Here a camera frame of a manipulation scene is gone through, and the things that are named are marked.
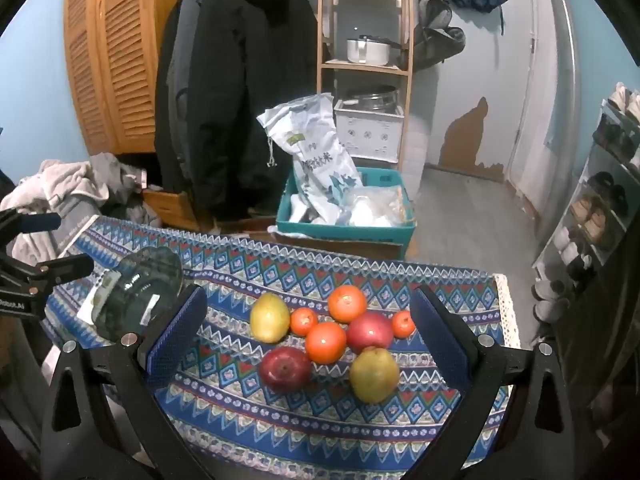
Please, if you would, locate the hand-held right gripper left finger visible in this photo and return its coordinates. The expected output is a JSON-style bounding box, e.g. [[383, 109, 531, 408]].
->
[[40, 284, 221, 480]]

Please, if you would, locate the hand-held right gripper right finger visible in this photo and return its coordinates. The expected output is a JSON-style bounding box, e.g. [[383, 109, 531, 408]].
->
[[409, 284, 601, 480]]

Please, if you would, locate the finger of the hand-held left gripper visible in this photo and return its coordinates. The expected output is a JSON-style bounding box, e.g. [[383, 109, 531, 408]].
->
[[0, 209, 62, 248], [0, 254, 95, 295]]

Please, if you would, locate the dark glass bowl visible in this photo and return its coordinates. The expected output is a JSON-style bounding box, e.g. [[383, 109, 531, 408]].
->
[[77, 247, 185, 341]]

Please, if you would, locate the red apple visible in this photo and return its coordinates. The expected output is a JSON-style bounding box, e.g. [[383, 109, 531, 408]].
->
[[346, 311, 394, 354], [258, 346, 313, 394]]

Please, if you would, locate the yellow pear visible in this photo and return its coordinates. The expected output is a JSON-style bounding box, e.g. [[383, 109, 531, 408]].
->
[[249, 292, 291, 344]]

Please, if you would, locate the large orange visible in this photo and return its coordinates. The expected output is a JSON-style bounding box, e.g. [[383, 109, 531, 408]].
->
[[327, 285, 368, 323], [305, 322, 348, 365]]

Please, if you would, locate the small orange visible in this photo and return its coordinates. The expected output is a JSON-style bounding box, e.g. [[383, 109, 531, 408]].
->
[[391, 310, 417, 339], [290, 307, 319, 337]]

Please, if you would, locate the pale crumpled cloth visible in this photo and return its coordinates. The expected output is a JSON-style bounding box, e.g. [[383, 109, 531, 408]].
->
[[0, 160, 108, 261]]

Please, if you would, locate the grey crumpled clothing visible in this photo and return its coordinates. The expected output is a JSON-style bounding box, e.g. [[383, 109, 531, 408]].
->
[[90, 152, 161, 226]]

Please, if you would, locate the patterned blue tablecloth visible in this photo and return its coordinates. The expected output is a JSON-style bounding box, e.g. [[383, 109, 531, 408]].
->
[[42, 215, 521, 480]]

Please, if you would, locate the teal cardboard box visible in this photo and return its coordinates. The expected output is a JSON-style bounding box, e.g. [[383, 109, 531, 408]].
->
[[275, 167, 417, 261]]

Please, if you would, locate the clear plastic bag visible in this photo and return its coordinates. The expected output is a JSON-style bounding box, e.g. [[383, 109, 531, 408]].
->
[[336, 185, 416, 228]]

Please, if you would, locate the wooden louvered cabinet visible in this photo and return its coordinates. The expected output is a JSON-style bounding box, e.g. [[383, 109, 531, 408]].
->
[[62, 0, 201, 156]]

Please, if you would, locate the beige shoe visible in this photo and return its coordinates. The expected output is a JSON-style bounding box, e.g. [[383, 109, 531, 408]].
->
[[570, 195, 601, 222], [582, 212, 619, 247]]

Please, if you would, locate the white perforated crate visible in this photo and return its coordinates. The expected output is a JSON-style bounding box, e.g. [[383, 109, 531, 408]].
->
[[333, 99, 405, 163]]

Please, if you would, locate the white printed rice bag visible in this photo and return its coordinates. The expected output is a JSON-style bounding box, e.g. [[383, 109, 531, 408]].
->
[[256, 92, 364, 223]]

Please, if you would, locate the shoe rack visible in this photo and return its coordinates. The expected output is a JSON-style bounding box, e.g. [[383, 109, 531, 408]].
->
[[532, 82, 640, 326]]

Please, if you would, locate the black coat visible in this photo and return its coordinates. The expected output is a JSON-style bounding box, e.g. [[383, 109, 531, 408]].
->
[[154, 0, 321, 221]]

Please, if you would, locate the steel pot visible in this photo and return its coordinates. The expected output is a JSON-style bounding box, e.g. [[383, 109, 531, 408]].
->
[[345, 85, 401, 111]]

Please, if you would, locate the pale blue door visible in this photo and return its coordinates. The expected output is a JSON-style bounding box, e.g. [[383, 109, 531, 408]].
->
[[505, 0, 576, 206]]

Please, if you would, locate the wooden shelf rack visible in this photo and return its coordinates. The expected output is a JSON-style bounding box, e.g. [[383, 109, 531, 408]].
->
[[316, 0, 418, 166]]

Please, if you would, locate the white pot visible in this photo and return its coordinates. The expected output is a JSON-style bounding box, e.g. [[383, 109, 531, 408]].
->
[[346, 35, 403, 67]]

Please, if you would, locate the grey hanging bag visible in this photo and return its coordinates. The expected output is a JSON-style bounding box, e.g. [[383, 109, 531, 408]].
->
[[410, 0, 467, 71]]

